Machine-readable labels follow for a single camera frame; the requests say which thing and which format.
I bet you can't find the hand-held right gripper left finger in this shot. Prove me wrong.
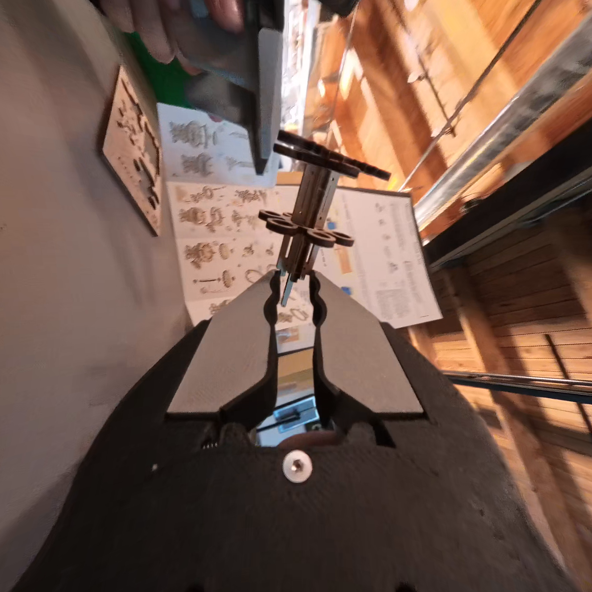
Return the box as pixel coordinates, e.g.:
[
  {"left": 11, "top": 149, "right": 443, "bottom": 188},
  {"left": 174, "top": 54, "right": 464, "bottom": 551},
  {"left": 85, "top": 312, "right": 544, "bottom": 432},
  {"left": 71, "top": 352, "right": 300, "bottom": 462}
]
[{"left": 166, "top": 270, "right": 282, "bottom": 434}]

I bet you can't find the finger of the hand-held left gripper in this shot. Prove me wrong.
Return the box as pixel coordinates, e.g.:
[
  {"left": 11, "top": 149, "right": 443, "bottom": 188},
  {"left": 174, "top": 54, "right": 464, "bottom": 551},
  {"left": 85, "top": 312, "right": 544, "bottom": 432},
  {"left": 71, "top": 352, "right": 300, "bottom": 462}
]
[{"left": 251, "top": 28, "right": 285, "bottom": 176}]

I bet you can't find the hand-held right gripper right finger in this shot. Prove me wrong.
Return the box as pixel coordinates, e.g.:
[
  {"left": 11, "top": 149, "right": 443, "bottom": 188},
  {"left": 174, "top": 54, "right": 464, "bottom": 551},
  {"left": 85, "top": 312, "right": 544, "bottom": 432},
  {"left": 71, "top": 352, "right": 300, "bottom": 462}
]
[{"left": 308, "top": 272, "right": 425, "bottom": 429}]

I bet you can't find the wooden gear model assembly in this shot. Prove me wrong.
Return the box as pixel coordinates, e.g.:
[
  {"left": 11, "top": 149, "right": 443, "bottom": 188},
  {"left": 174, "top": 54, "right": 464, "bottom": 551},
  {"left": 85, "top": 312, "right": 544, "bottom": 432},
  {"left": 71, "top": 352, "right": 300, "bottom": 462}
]
[{"left": 257, "top": 129, "right": 392, "bottom": 309}]

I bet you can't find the laser-cut wooden parts sheet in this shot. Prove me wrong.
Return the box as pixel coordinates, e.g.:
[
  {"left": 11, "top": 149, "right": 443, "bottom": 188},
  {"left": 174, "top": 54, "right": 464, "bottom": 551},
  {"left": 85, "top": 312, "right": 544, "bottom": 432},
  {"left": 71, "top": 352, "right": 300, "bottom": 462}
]
[{"left": 100, "top": 65, "right": 163, "bottom": 237}]

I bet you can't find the person's left hand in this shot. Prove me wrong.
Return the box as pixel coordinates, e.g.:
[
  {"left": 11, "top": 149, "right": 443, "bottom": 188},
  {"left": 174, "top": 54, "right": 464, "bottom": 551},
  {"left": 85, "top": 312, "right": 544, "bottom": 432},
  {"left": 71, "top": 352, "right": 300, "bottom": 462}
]
[{"left": 102, "top": 0, "right": 246, "bottom": 75}]

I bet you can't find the large green plastic bin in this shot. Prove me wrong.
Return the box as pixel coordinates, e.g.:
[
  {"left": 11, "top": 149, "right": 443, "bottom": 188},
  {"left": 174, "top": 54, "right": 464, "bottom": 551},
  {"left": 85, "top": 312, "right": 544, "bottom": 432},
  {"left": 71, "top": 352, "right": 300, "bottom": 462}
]
[{"left": 124, "top": 32, "right": 196, "bottom": 110}]

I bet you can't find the white instruction board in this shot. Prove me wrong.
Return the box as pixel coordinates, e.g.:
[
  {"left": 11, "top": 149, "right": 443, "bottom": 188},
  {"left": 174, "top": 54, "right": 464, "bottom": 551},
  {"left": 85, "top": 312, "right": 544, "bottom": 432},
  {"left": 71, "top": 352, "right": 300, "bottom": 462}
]
[{"left": 277, "top": 184, "right": 444, "bottom": 325}]

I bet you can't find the folded paper instruction booklet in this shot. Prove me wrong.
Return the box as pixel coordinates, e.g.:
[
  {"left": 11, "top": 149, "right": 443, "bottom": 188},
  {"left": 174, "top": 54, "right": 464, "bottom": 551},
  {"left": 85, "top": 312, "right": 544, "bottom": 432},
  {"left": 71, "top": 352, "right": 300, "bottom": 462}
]
[{"left": 156, "top": 102, "right": 324, "bottom": 327}]

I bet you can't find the silver ventilation duct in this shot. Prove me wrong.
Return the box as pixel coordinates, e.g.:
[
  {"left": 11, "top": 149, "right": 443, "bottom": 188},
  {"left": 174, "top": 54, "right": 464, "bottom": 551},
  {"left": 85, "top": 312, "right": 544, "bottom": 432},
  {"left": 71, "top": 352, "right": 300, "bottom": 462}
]
[{"left": 413, "top": 25, "right": 592, "bottom": 228}]

